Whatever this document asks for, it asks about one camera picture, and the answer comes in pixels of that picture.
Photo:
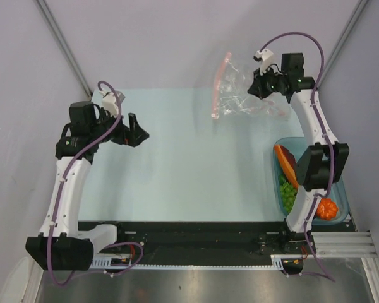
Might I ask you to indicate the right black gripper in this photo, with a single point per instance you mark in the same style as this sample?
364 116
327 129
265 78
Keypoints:
257 88

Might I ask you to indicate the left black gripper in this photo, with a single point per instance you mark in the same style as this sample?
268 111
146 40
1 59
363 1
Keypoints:
132 136

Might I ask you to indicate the clear zip top bag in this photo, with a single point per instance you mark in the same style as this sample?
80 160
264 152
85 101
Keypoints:
230 96

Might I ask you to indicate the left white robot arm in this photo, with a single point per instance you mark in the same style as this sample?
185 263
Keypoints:
60 245

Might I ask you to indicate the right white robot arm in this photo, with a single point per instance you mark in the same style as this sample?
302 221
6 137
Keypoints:
323 160

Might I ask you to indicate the blue plastic food tray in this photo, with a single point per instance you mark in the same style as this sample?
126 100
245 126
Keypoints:
297 146

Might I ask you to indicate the green toy grapes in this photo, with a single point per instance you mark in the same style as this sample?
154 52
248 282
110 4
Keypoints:
287 194

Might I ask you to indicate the orange toy pumpkin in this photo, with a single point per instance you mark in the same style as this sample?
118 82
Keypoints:
327 209

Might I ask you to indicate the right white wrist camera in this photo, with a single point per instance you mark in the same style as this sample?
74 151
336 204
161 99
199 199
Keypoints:
265 58

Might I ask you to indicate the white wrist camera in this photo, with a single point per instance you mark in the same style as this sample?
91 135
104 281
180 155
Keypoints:
110 101
265 58

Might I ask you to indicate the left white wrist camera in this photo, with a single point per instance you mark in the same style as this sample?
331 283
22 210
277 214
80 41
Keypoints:
110 101

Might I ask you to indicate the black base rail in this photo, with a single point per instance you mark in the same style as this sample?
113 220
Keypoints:
205 243

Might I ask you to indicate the white slotted cable duct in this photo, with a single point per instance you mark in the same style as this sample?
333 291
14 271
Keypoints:
104 263

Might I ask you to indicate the aluminium frame profile right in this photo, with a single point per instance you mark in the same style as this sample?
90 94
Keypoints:
348 245

